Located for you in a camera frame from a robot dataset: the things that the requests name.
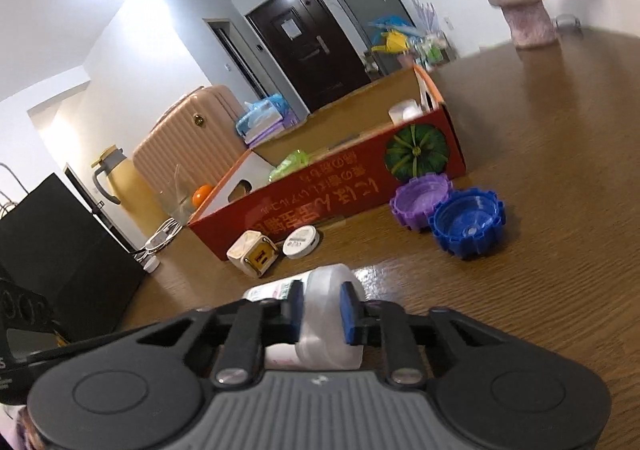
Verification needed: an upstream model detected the translucent white plastic box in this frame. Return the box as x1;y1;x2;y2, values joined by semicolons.
388;99;426;127

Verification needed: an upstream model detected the black paper bag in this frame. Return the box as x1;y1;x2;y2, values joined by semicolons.
0;162;147;346

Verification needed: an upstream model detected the white charger cable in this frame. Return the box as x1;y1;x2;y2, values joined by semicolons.
132;217;181;264

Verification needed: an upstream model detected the blue tissue pack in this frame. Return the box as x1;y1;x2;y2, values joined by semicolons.
235;93;290;136

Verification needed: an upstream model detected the blue gear-shaped lid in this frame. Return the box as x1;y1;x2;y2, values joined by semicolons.
430;187;507;261

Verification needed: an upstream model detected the yellow plastic bag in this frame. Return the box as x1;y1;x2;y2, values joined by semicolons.
372;29;411;54

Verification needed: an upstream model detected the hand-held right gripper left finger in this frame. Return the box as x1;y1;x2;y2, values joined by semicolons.
136;280;306;387

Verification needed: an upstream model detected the white charger cube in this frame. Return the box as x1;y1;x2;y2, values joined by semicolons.
226;230;280;280

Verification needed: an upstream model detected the white plastic bottle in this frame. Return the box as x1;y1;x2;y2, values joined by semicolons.
243;263;369;371

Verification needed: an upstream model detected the grey fridge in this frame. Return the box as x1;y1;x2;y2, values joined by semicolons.
313;0;419;76

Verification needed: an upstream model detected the wire basket with bottles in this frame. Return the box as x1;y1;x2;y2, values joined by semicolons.
409;32;456;66

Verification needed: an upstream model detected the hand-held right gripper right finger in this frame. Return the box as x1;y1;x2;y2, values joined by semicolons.
340;282;517;389

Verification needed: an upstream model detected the purple and white box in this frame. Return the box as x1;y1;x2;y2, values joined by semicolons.
247;111;301;149

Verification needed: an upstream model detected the pink ribbed suitcase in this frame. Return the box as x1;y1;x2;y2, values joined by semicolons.
132;84;251;231

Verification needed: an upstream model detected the orange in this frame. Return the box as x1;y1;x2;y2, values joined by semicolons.
191;184;215;209

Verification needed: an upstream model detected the clear glass cup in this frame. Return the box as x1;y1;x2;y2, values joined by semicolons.
159;165;201;226

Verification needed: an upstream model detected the purple gear-shaped lid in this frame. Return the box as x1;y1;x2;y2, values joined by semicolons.
389;173;454;231

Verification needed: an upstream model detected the dark side door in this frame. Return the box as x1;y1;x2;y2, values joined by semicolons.
202;18;271;101

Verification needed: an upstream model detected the dark brown door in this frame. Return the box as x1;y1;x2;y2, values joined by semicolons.
244;0;386;114

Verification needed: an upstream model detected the purple flower wall sticker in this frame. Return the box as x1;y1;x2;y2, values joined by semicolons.
407;0;441;34

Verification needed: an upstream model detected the red cardboard box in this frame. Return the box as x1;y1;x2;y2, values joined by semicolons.
187;64;469;262

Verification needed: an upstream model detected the blue plastic bag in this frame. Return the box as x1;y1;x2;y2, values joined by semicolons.
367;14;416;39

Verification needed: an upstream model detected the green spray bottle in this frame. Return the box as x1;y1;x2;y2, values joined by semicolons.
268;148;311;184

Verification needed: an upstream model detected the yellow thermos jug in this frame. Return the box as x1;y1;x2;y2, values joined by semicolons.
90;145;156;236

